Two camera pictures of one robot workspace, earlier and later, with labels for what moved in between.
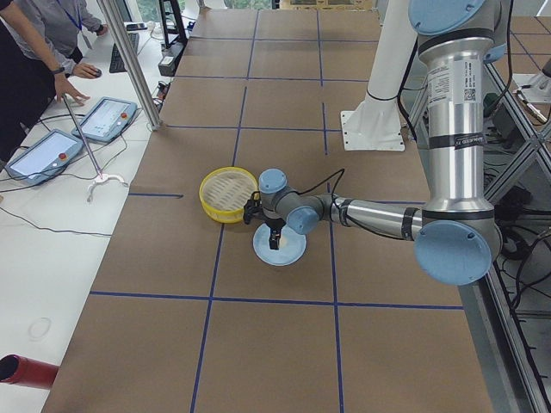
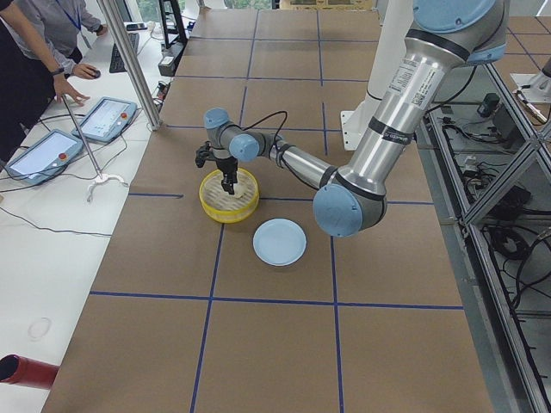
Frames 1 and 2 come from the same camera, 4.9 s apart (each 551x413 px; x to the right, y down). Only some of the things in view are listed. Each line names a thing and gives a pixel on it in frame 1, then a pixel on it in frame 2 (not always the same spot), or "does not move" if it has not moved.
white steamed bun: x=282 y=242 → x=238 y=190
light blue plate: x=291 y=246 does not move
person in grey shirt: x=59 y=21 does not move
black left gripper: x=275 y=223 → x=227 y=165
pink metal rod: x=83 y=137 does not move
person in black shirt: x=30 y=77 does not move
